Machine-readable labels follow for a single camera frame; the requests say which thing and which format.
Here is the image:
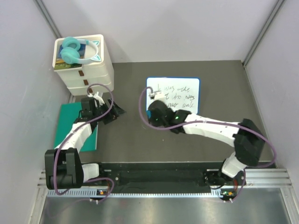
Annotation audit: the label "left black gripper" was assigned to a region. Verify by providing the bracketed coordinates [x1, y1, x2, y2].
[93, 98, 126, 125]

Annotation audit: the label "blue felt eraser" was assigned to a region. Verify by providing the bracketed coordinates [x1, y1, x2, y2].
[146, 110, 151, 119]

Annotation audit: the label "blue framed whiteboard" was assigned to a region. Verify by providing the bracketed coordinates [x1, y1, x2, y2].
[146, 77, 201, 114]

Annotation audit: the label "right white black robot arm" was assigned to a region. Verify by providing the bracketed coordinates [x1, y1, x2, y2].
[147, 100, 265, 187]

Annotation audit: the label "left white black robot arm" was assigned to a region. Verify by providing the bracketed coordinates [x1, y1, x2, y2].
[44, 94, 125, 190]

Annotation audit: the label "white three-drawer storage unit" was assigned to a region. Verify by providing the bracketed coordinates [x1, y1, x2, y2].
[52, 34, 114, 96]

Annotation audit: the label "green cutting mat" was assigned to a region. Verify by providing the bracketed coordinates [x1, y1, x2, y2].
[53, 102, 98, 152]

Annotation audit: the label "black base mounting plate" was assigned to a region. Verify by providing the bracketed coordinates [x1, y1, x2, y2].
[79, 162, 248, 193]

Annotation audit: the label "colourful picture book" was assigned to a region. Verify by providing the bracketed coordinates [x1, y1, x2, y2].
[54, 44, 85, 70]

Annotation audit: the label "teal cat-ear headphones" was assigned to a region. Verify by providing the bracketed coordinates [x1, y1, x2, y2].
[60, 37, 101, 64]

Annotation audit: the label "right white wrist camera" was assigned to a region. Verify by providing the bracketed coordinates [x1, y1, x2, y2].
[149, 91, 165, 101]

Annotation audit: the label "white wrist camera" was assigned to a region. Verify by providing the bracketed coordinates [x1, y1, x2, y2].
[149, 91, 165, 101]
[87, 91, 105, 107]

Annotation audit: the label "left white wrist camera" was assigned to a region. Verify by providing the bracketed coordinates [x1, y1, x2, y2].
[87, 91, 105, 107]

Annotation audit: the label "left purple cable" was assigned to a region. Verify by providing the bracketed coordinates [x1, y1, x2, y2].
[53, 83, 115, 202]

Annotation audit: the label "purple cable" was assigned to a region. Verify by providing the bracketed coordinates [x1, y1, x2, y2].
[53, 83, 115, 202]
[138, 86, 278, 203]

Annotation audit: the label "slotted grey cable duct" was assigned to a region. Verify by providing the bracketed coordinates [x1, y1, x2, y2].
[61, 188, 233, 198]

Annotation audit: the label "aluminium rail frame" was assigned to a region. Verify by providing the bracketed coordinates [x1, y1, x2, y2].
[37, 168, 294, 189]

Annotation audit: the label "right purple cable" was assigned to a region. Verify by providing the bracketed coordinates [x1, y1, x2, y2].
[138, 86, 278, 203]

